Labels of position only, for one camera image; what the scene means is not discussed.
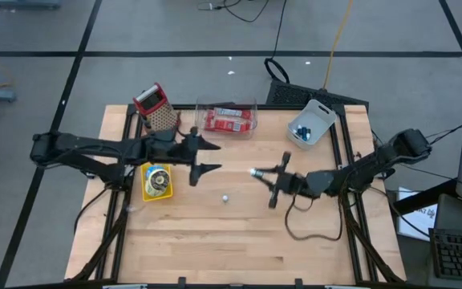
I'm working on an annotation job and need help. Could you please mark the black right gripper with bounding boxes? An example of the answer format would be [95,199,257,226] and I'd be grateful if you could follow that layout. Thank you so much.
[255,150,333,210]

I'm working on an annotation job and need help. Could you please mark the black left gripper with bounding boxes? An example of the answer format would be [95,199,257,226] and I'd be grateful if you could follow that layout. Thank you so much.
[149,126,223,188]

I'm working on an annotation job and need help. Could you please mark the red packet with barcode panel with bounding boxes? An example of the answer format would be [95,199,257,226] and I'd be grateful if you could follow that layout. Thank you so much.
[205,107,253,133]

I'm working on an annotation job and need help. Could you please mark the clear plastic bin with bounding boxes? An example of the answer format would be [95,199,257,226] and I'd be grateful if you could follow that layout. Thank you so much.
[194,97,259,140]

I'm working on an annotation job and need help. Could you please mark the yellow plastic basket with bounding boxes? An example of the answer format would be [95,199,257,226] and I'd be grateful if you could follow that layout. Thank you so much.
[140,162,174,202]

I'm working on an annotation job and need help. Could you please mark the red steel box grater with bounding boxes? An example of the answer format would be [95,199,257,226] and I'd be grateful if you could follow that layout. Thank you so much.
[132,83,182,133]

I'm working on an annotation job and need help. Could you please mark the white plastic bin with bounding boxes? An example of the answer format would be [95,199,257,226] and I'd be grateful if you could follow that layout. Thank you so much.
[286,99,338,150]

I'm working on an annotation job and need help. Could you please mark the black mesh computer case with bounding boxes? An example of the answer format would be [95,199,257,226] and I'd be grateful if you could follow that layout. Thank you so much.
[265,79,371,112]

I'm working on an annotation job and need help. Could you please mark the white paper sheet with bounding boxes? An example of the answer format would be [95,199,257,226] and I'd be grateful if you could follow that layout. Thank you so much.
[397,187,439,242]

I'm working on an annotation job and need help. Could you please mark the black keyboard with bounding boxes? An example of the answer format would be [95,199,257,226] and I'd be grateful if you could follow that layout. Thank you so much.
[429,227,462,282]

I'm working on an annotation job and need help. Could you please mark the blue-grey floor plate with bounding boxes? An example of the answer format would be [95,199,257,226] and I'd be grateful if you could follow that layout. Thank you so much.
[0,0,62,10]

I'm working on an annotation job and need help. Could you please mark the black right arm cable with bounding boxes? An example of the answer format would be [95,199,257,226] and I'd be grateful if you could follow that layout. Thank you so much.
[284,194,344,242]

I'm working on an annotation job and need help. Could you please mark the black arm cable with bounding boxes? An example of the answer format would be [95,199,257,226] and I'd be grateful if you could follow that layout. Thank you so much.
[73,186,110,234]
[284,194,344,242]

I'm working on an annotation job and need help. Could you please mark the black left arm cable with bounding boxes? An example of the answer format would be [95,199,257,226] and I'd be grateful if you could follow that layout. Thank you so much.
[73,186,110,234]

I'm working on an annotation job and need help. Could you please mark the black looped floor cable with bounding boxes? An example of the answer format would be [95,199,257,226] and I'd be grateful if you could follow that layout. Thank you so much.
[263,0,292,84]

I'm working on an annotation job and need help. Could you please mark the thin black floor cable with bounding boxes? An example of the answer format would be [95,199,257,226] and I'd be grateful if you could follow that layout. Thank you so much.
[197,0,271,23]

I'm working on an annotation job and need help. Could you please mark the yellow floor cable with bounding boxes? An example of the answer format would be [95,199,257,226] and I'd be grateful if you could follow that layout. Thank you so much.
[322,0,355,90]

